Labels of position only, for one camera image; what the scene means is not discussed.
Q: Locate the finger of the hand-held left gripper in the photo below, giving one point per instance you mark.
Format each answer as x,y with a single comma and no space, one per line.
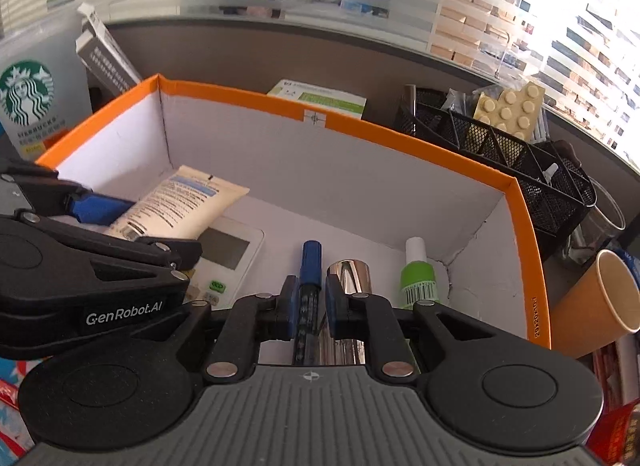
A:
97,208
170,252

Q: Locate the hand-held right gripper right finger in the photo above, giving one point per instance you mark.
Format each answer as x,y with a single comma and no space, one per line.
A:
334,311

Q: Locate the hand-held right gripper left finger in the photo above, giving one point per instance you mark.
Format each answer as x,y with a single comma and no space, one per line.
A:
289,308

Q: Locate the shiny silver cylinder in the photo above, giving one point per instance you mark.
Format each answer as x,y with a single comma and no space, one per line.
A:
350,273

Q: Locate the blue marker pen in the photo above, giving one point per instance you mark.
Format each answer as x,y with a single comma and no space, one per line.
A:
310,266

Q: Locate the cream lotion tube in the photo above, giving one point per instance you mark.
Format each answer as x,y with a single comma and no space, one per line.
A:
175,201

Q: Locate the white remote control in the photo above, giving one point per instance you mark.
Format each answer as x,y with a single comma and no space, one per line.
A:
225,251

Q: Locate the green tube white cap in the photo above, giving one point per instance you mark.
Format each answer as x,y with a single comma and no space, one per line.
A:
417,276

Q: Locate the orange cardboard box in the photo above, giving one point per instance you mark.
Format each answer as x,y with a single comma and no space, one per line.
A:
350,180

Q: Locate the clear plastic cup green logo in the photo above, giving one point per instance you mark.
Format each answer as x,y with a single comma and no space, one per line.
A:
30,95

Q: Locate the dark grey cardboard box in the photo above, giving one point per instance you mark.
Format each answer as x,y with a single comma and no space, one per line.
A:
100,70
112,53

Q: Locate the green white box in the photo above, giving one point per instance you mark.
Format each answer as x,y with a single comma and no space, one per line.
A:
320,98

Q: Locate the black mesh desk organizer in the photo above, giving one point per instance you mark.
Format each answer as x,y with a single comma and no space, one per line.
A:
540,196

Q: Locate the brown paper cup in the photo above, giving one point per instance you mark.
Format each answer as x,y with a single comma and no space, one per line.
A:
595,306

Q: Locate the yellow building brick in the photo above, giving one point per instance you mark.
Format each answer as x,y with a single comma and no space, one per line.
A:
510,110

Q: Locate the clear drinking glass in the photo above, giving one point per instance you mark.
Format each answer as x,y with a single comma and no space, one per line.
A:
600,226

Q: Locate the stack of magazines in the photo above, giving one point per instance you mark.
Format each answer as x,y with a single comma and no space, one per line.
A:
620,426

